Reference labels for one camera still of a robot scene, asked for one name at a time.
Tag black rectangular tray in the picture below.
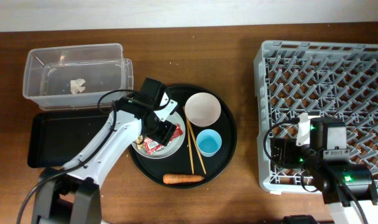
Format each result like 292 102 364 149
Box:
27 109 109 168

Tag wooden chopstick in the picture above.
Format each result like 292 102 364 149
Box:
183 107 207 174
187 123 195 174

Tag pink bowl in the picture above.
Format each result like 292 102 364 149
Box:
185 92 221 128

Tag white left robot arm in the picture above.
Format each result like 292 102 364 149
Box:
29 95 178 223

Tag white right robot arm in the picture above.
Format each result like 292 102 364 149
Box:
263 114 378 223

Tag white tissue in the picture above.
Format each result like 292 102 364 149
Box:
70 78 86 94

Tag round black serving tray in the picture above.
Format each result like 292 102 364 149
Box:
128 100 237 189

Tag grey plate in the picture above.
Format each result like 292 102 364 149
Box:
131 112 186 159

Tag wooden chopstick left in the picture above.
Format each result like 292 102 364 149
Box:
187 123 195 174

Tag clear plastic bin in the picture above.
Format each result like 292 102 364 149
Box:
22 43 134 111

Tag grey dishwasher rack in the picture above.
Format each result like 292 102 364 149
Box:
254 40 378 194

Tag orange carrot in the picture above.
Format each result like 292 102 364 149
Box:
163 174 204 184

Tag wooden chopstick right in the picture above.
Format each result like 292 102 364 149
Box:
183 107 207 174

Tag light blue cup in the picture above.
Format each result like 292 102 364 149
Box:
196 129 222 157

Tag food scraps on plate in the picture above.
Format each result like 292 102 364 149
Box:
134 135 145 150

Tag red snack wrapper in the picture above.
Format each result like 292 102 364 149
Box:
144 124 183 155

